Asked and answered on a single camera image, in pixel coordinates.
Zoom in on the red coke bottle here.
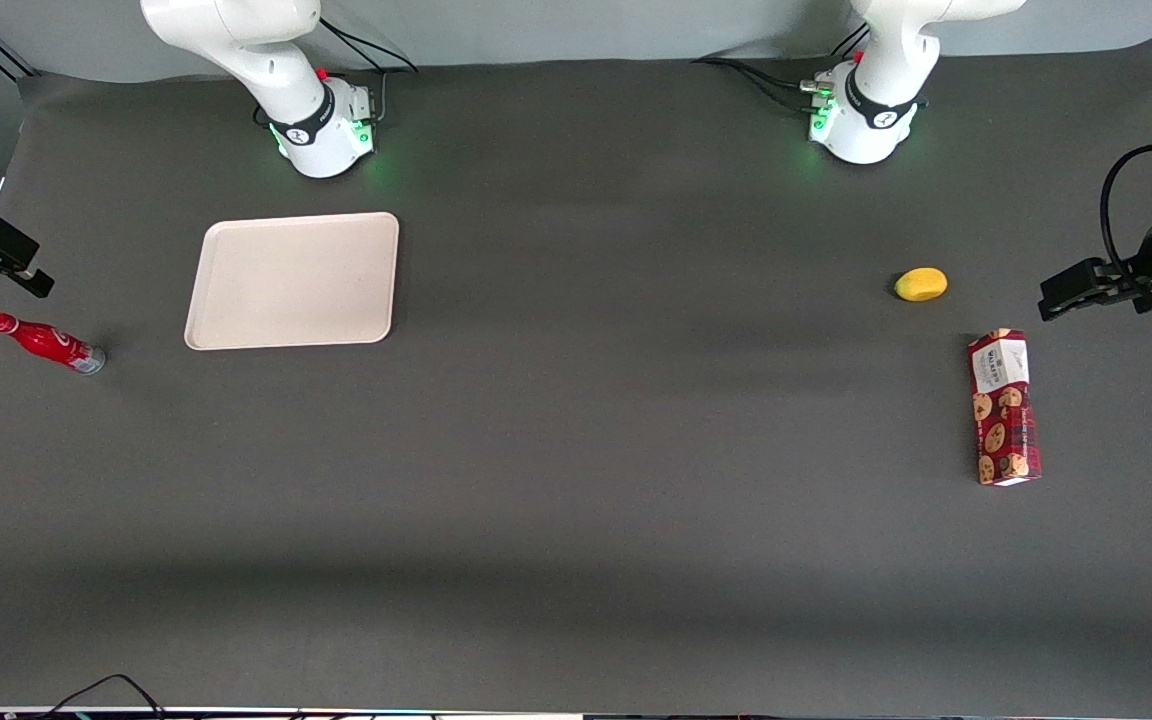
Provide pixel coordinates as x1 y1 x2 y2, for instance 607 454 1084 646
0 312 107 376

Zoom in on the beige plastic tray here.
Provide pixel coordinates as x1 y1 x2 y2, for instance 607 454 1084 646
183 211 401 352

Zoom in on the red cookie box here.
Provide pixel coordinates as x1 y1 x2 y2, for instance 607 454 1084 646
967 328 1044 487

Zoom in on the yellow lemon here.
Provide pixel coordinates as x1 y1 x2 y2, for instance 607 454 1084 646
894 267 949 303

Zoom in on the dark grey table mat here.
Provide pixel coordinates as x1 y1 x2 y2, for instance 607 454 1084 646
0 35 1152 716

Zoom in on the black left base cable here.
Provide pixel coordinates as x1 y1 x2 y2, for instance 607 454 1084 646
690 25 869 113

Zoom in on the black base cable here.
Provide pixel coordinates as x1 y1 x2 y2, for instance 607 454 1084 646
690 25 869 113
254 18 420 127

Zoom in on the black right base cable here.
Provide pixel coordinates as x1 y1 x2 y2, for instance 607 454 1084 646
254 18 420 127

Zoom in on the thin black cable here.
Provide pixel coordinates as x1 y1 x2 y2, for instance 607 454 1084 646
40 673 169 720

